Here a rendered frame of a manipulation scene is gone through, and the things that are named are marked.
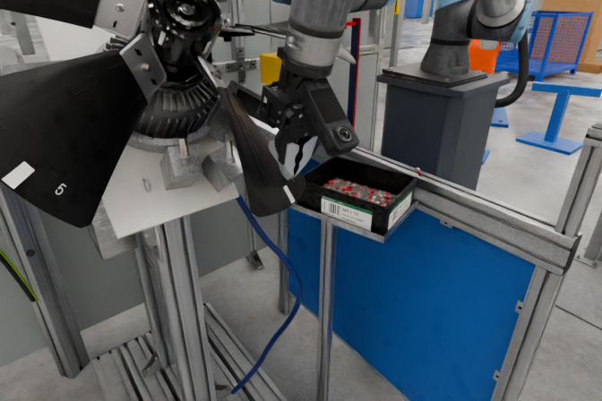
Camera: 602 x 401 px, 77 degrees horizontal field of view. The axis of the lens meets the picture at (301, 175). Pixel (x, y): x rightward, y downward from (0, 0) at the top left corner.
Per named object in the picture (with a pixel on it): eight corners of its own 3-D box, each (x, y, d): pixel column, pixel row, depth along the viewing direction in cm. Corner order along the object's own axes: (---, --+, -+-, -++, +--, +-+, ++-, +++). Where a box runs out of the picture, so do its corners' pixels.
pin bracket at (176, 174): (159, 163, 79) (167, 146, 72) (185, 159, 82) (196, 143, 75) (165, 190, 78) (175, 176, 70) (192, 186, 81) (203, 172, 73)
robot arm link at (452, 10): (439, 34, 127) (447, -11, 120) (480, 38, 119) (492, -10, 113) (424, 38, 118) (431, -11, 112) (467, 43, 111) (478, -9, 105)
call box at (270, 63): (260, 87, 124) (259, 53, 120) (285, 82, 130) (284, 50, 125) (290, 96, 113) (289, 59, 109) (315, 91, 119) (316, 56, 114)
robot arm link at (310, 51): (354, 37, 51) (307, 40, 46) (345, 69, 54) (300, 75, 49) (319, 16, 55) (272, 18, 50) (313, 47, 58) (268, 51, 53)
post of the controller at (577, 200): (553, 231, 68) (589, 126, 60) (560, 225, 70) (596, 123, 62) (571, 238, 66) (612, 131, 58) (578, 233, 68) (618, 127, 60)
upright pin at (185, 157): (178, 161, 73) (173, 129, 70) (188, 158, 74) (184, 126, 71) (183, 165, 71) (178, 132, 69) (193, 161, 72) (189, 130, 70)
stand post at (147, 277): (161, 376, 137) (81, 38, 88) (184, 362, 142) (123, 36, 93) (166, 385, 134) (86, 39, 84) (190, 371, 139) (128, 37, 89)
